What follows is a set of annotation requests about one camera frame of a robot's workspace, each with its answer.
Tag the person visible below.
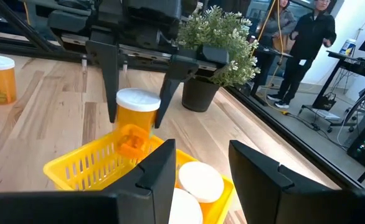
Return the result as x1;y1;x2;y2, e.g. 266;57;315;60
256;0;298;54
267;0;338;110

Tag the black desk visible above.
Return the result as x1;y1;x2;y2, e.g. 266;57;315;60
251;43;295;108
299;49;365;133

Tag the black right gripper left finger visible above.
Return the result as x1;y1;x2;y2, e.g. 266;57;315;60
0;139;177;224

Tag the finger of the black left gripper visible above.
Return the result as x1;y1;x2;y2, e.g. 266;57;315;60
154;55;199;129
85;40;120;124

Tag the yellow plastic basket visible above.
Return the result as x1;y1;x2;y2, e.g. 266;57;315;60
43;124;235;224

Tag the artificial plant in black pot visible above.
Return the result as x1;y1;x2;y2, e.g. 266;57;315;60
176;5;262;113

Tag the yellow extension cable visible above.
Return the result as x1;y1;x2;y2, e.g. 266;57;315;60
249;0;291;116

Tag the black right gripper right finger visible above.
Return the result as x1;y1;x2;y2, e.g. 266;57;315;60
228;139;365;224

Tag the disinfecting wipes canister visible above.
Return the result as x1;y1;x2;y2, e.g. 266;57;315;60
339;37;357;57

